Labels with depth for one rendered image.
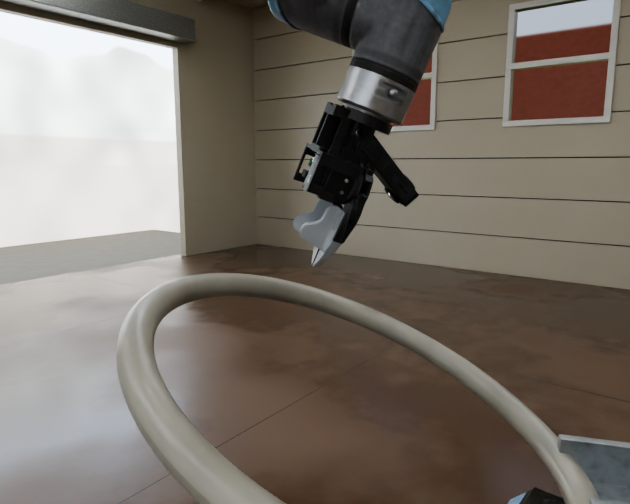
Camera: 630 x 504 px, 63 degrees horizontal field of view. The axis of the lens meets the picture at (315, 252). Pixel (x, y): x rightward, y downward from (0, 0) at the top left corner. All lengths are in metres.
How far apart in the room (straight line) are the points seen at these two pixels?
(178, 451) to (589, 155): 6.65
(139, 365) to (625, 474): 0.50
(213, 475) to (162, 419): 0.06
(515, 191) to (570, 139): 0.86
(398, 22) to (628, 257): 6.34
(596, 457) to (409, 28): 0.51
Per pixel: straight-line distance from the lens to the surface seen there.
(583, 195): 6.89
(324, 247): 0.69
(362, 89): 0.65
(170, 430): 0.37
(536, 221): 7.01
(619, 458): 0.66
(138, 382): 0.41
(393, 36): 0.66
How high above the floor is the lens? 1.41
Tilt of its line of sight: 10 degrees down
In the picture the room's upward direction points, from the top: straight up
